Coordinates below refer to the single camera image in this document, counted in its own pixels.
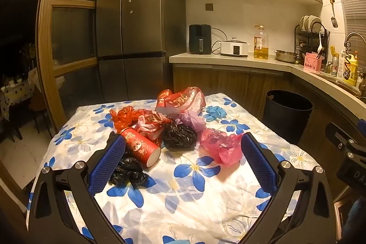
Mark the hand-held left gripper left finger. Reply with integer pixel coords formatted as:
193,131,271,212
26,134,128,244

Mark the black trash bin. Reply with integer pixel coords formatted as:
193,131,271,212
262,90,313,149

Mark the pink printed wrapper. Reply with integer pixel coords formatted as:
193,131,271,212
134,114,173,147

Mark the white electric cooker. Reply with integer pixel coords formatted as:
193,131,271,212
220,38,249,57

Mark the cooking oil bottle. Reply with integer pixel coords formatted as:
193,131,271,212
253,25,269,59

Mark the purple plastic bag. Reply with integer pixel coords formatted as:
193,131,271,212
177,112,207,130

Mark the blue glove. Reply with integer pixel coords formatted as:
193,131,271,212
204,106,228,122

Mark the black plastic bag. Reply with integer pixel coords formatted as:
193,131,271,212
106,134,149,188
162,122,198,151

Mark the dark blue cloth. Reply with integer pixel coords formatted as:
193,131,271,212
350,198,366,223

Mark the red paper cup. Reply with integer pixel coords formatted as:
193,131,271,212
120,127,161,169

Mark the yellow detergent bottle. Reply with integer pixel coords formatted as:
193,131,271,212
347,52,359,86

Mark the grey refrigerator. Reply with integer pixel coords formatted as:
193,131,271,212
96,0,186,103

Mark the white bottle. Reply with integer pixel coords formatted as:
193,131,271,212
337,51,347,79

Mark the black air fryer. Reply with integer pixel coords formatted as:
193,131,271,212
189,24,212,55

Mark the red snack package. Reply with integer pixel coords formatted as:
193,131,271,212
155,87,206,119

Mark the polka dot dining table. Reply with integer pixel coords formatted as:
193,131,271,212
0,81,36,121

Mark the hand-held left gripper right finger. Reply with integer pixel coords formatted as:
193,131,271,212
241,132,339,244

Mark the pink utensil holder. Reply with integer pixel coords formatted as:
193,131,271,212
303,52,323,73

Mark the green white can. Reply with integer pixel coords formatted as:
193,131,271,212
331,55,341,77

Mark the metal faucet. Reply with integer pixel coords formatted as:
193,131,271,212
343,32,366,79

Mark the black power cable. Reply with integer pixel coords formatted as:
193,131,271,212
211,27,229,54

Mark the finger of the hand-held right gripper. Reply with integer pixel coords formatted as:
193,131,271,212
345,140,366,160
325,122,351,153

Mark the pink plastic bag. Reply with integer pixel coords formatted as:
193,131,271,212
199,128,244,167

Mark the black dish rack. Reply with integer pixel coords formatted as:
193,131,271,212
294,15,331,62

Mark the kitchen counter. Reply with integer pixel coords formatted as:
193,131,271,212
169,52,366,147

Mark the blue floral tablecloth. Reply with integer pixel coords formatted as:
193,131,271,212
26,92,326,244

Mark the wooden glass door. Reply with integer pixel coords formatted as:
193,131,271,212
36,0,119,121

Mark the steel bowl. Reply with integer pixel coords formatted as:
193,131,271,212
274,50,299,63

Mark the red plastic bag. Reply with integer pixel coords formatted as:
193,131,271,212
110,107,149,133

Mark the hanging metal spatula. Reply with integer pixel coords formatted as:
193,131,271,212
328,0,338,28

